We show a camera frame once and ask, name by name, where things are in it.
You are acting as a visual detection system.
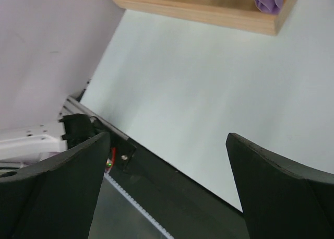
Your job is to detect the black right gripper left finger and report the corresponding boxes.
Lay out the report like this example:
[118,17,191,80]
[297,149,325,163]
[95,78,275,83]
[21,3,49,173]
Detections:
[1,133,110,238]

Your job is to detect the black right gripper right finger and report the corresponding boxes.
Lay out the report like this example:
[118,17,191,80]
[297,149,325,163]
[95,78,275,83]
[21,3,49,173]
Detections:
[226,133,333,238]

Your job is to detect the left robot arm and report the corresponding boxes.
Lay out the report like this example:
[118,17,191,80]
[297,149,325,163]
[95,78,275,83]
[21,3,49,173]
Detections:
[1,114,99,174]

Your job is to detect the wooden clothes rack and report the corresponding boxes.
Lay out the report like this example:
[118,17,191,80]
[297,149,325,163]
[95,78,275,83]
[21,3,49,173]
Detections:
[112,0,297,35]

